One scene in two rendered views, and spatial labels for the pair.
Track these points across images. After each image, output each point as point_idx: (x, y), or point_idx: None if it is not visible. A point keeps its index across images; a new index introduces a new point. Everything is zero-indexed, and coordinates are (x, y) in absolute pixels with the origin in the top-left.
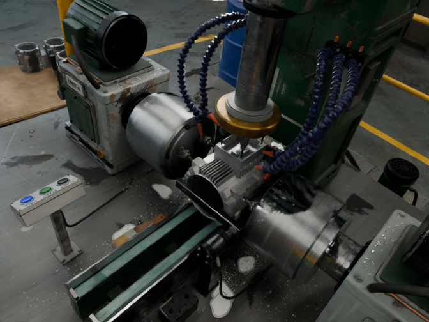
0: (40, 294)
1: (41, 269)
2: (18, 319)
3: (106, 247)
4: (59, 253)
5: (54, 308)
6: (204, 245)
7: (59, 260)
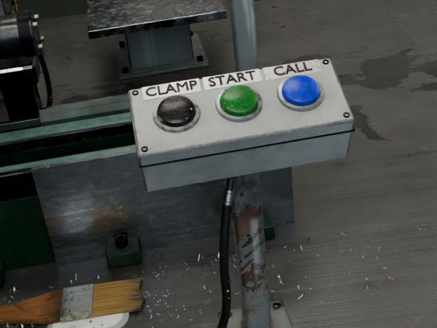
0: (354, 264)
1: (340, 315)
2: (409, 240)
3: (158, 305)
4: (279, 327)
5: (331, 232)
6: (24, 13)
7: (287, 311)
